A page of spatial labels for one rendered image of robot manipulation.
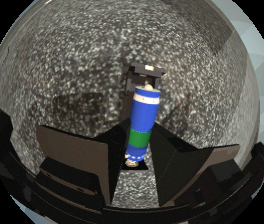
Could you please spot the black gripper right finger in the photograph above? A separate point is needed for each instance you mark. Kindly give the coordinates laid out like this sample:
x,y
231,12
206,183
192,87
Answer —
x,y
177,164

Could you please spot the blue and green battery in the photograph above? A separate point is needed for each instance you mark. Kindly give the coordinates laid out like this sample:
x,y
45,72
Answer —
x,y
144,108

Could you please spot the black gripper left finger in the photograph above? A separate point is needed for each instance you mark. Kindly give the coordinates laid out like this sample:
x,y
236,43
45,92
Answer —
x,y
102,155

